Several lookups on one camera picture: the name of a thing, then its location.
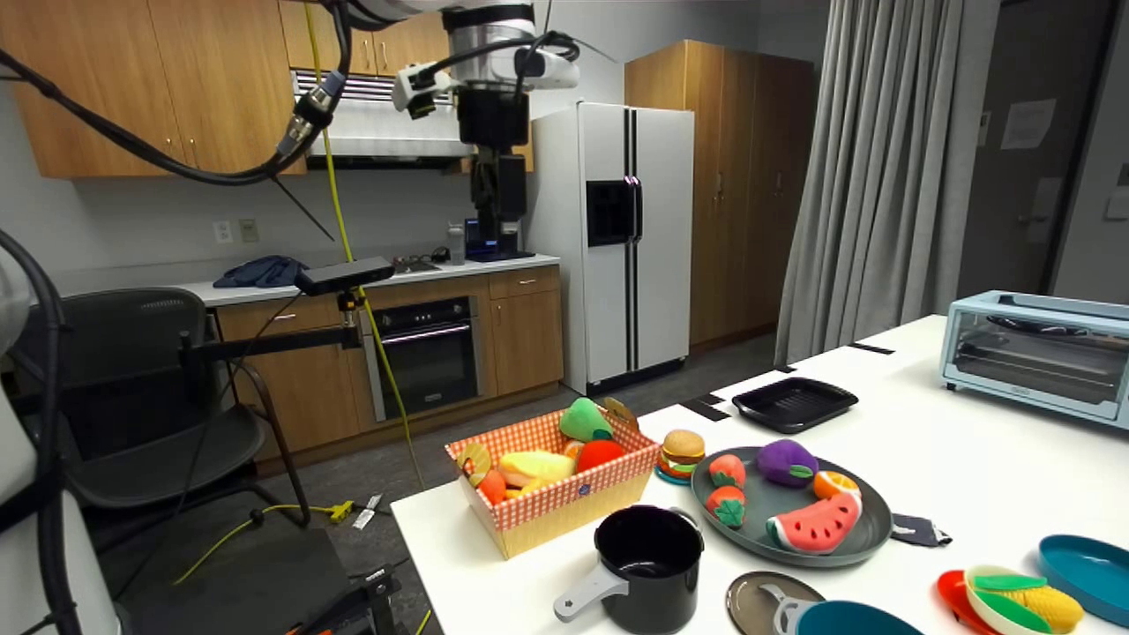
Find dark door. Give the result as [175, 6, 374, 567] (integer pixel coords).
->
[955, 0, 1115, 301]

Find red plush tomato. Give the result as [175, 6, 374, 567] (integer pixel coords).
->
[573, 438, 632, 475]

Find wooden lower cabinets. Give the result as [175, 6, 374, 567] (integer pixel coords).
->
[215, 265, 569, 458]

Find red plush with green leaf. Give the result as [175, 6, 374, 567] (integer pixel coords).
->
[701, 484, 753, 532]

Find white paper sheet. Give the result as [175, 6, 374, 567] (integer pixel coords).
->
[1000, 95, 1061, 154]

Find blue cloth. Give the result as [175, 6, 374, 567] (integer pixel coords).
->
[212, 251, 311, 294]

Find wide black tape patch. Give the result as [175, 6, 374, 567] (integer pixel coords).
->
[679, 391, 733, 425]

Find red plush strawberry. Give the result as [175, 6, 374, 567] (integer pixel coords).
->
[707, 452, 753, 494]

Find white range hood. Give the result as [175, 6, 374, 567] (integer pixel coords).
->
[290, 68, 475, 170]

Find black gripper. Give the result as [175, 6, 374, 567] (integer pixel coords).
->
[453, 81, 533, 228]

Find brown plush pastry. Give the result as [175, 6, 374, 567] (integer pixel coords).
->
[599, 399, 644, 433]

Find light blue toaster oven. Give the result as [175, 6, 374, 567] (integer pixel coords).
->
[938, 288, 1129, 433]

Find teal pot grey handles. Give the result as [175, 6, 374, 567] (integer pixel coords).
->
[795, 598, 923, 635]

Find wooden upper cabinets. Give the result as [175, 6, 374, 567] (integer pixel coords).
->
[0, 0, 458, 185]

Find black bar camera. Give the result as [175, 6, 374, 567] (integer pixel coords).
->
[290, 253, 398, 301]

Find yellow plush banana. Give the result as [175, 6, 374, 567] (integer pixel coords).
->
[499, 448, 584, 492]

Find tall wooden cabinet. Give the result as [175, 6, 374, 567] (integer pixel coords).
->
[621, 38, 821, 352]

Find black office chair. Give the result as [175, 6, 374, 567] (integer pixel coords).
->
[38, 287, 358, 635]

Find brown plush cookie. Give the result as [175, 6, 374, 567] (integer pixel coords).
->
[457, 440, 499, 487]

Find teal shallow pan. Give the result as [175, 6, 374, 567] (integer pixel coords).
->
[1033, 532, 1129, 629]

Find orange plush carrot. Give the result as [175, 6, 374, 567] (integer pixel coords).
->
[474, 469, 512, 509]

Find black built-in oven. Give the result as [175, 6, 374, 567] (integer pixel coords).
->
[371, 294, 482, 425]

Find white refrigerator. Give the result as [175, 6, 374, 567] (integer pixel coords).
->
[527, 100, 700, 394]

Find plush watermelon slice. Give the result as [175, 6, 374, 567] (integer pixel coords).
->
[766, 492, 869, 556]

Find black coffee machine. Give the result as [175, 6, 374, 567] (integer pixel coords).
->
[461, 214, 524, 265]

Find orange gingham cardboard basket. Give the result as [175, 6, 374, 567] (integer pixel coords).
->
[442, 404, 662, 562]

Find wooden cabinets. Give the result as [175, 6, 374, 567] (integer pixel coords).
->
[215, 265, 569, 458]
[0, 0, 458, 185]

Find purple plush eggplant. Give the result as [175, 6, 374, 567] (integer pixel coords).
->
[754, 438, 827, 494]

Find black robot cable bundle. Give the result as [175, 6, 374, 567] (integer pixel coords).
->
[0, 0, 358, 190]

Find yellow hanging cable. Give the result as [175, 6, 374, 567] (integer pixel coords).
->
[297, 0, 424, 481]

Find yellow corn toy green husk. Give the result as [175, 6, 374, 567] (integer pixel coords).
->
[969, 567, 1087, 635]

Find red bowl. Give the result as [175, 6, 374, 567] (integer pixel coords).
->
[934, 567, 980, 629]

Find black baking tray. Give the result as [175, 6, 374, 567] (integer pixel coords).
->
[729, 373, 860, 438]

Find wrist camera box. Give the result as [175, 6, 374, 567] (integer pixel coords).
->
[392, 60, 447, 124]

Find plush burger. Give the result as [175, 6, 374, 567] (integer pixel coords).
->
[656, 426, 708, 481]

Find grey curtain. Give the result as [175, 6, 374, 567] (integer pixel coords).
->
[771, 0, 1005, 368]

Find black camera support arm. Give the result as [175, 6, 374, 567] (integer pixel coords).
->
[175, 326, 365, 368]

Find green plush avocado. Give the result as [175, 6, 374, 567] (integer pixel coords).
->
[555, 394, 617, 445]

